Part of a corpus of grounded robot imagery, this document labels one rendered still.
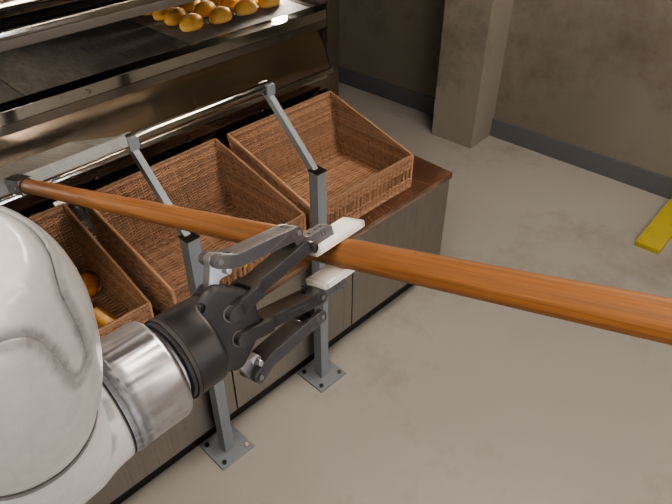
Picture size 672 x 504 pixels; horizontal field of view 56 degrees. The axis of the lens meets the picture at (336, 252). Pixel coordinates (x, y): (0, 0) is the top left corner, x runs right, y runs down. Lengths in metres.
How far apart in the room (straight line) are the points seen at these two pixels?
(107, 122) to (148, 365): 1.74
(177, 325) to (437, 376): 2.15
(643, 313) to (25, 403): 0.36
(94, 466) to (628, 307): 0.37
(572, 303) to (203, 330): 0.28
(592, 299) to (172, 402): 0.31
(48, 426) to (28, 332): 0.06
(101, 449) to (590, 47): 3.64
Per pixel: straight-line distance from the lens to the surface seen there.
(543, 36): 3.99
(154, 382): 0.49
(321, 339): 2.41
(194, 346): 0.51
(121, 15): 1.94
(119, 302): 2.13
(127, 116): 2.22
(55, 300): 0.31
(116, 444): 0.49
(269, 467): 2.35
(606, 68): 3.89
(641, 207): 3.88
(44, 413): 0.33
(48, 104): 2.07
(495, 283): 0.50
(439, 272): 0.53
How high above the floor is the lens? 1.96
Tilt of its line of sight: 38 degrees down
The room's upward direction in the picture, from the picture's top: straight up
